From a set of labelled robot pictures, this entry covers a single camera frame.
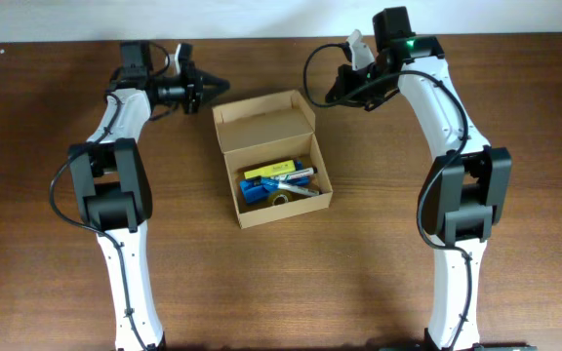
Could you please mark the blue plastic tape dispenser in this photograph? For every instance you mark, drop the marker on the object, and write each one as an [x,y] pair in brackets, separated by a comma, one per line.
[254,192]

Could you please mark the black cap whiteboard marker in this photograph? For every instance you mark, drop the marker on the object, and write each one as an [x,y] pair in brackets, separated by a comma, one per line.
[296,174]

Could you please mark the brown cardboard box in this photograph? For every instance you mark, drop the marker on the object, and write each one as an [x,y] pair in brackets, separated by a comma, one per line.
[261,131]

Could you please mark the yellow highlighter black cap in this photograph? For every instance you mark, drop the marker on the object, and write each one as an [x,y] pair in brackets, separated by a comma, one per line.
[275,169]

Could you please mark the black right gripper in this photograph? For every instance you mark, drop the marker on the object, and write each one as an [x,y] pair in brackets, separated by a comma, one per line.
[344,90]

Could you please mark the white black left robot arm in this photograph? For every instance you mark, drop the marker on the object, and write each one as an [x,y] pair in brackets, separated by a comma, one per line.
[111,187]

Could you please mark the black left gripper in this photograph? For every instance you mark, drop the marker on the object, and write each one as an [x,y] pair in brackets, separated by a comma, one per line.
[196,88]

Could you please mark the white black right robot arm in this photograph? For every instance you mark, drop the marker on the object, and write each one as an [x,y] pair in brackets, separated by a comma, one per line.
[463,194]

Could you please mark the yellow adhesive tape roll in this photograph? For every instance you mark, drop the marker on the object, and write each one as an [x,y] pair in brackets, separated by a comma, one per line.
[279,197]

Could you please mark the blue cap whiteboard marker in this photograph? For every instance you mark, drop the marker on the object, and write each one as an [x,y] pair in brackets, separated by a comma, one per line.
[274,184]

